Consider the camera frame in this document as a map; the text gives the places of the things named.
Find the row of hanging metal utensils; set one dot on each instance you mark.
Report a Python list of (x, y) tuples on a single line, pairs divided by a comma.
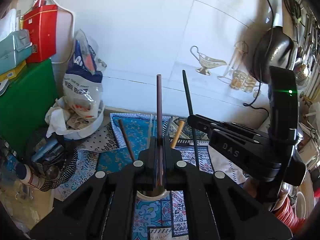
[(307, 42)]

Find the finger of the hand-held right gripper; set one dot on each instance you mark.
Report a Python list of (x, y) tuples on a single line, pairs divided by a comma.
[(232, 124), (205, 125)]

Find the white ceramic cup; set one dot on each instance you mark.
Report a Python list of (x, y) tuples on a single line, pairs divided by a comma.
[(150, 196)]

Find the blue patterned patchwork mat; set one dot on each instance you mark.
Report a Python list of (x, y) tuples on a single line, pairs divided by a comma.
[(110, 160)]

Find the white plastic basin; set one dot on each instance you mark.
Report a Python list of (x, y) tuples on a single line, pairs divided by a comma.
[(92, 127)]

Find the person's right forearm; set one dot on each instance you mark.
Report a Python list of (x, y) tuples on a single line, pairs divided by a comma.
[(287, 212)]

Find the teal tissue box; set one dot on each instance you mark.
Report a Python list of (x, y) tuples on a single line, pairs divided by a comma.
[(15, 50)]

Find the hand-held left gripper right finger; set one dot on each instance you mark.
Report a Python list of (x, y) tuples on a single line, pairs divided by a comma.
[(168, 165)]

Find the small white device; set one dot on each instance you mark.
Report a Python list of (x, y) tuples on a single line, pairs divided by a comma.
[(3, 86)]

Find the glassware wall sticker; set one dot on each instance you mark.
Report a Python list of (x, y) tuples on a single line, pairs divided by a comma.
[(240, 80)]

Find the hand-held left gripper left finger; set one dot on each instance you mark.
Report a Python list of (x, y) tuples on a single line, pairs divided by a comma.
[(153, 165)]

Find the black chopstick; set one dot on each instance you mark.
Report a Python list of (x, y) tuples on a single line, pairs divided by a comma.
[(190, 102)]

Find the green box appliance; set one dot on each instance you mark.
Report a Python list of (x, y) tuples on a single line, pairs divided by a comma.
[(27, 100)]

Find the gravy boat wall sticker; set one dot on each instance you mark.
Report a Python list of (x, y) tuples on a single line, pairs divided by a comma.
[(207, 61)]

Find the yellow flat box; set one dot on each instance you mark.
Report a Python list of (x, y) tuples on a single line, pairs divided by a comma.
[(12, 71)]

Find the white chopstick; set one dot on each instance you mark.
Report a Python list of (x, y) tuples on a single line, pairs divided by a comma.
[(150, 127)]

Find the person's right hand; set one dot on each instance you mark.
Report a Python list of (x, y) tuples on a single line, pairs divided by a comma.
[(251, 187)]

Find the grey chopstick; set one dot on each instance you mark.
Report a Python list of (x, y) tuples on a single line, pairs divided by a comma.
[(167, 127)]

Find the yellow wooden chopstick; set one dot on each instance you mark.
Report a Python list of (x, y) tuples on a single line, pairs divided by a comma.
[(177, 133)]

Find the black wok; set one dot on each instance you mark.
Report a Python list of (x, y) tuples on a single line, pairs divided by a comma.
[(275, 52)]

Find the reddish brown chopstick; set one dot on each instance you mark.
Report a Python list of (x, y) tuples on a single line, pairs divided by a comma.
[(160, 110)]

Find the small metal cup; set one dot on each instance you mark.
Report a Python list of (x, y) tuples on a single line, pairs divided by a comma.
[(53, 173)]

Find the red tin box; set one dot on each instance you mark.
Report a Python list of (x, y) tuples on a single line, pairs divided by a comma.
[(41, 35)]

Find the white and blue plastic bag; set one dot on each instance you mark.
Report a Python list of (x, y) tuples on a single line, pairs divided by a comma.
[(82, 80)]

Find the crumpled white tissue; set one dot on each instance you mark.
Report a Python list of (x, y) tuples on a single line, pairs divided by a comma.
[(56, 120)]

